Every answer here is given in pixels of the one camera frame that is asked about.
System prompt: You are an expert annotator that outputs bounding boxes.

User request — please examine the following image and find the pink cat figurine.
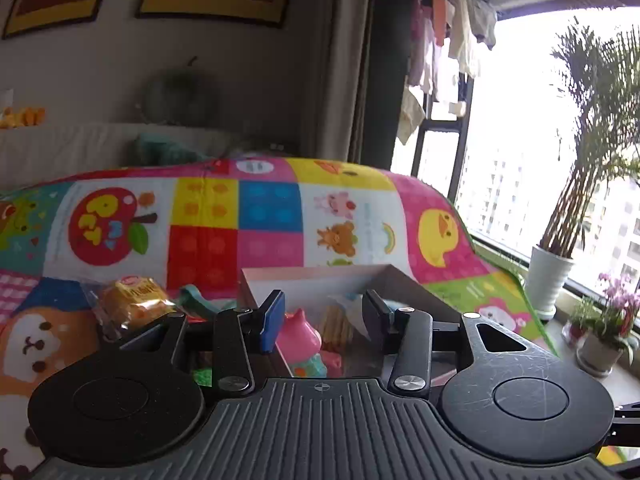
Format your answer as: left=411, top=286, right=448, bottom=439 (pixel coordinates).
left=277, top=308, right=343, bottom=378

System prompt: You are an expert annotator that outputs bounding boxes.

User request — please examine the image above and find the pink cardboard box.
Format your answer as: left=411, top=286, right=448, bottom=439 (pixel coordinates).
left=239, top=264, right=460, bottom=378

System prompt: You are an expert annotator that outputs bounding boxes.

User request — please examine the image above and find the packaged small bread bun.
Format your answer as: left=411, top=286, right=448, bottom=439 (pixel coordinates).
left=80, top=275, right=176, bottom=340

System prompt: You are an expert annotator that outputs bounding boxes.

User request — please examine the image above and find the colourful cartoon play mat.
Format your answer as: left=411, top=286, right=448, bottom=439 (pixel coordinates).
left=1, top=157, right=548, bottom=479

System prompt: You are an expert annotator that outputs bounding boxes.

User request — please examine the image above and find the pink orchid pot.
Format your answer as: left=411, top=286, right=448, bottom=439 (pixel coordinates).
left=574, top=273, right=639, bottom=378

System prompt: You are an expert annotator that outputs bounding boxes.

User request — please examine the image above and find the teal cloth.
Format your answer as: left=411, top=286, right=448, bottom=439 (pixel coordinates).
left=134, top=133, right=208, bottom=167

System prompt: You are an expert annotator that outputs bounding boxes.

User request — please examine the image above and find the grey neck pillow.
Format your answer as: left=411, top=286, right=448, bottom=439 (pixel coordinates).
left=136, top=55, right=217, bottom=128

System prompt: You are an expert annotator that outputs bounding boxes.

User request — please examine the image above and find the orange plush row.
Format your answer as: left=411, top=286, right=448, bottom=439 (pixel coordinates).
left=0, top=107, right=46, bottom=129

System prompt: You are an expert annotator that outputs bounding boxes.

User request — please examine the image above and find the potted bamboo plant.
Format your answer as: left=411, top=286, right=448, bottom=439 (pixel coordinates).
left=525, top=22, right=639, bottom=322

